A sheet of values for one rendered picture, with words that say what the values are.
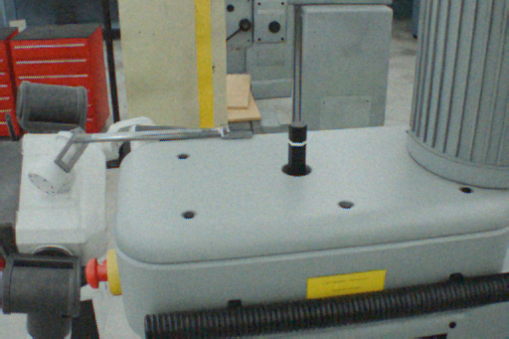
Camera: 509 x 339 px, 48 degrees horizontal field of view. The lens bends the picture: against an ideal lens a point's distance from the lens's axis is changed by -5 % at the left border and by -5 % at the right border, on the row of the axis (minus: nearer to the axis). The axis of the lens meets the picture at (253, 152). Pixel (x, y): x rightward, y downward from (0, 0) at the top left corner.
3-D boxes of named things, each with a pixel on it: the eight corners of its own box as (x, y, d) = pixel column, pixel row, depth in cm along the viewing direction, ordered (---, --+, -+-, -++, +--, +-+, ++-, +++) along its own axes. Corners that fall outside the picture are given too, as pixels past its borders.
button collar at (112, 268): (111, 305, 73) (105, 267, 71) (113, 276, 78) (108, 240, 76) (127, 304, 73) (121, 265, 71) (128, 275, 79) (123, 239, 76)
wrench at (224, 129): (72, 147, 78) (71, 141, 78) (77, 135, 82) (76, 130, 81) (252, 138, 80) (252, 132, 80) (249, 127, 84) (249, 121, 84)
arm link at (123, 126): (158, 153, 158) (111, 164, 159) (155, 123, 161) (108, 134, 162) (151, 144, 152) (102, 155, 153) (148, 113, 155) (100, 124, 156)
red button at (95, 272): (87, 295, 73) (83, 270, 71) (90, 276, 77) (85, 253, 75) (113, 294, 74) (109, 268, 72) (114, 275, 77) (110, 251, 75)
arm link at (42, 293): (10, 341, 107) (8, 285, 102) (15, 311, 115) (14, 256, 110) (71, 343, 111) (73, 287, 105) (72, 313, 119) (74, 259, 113)
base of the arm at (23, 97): (13, 143, 132) (20, 132, 122) (15, 89, 134) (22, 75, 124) (76, 146, 139) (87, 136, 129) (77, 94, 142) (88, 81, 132)
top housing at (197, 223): (125, 360, 64) (105, 244, 58) (130, 236, 88) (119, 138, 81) (507, 312, 70) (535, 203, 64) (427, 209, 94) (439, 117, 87)
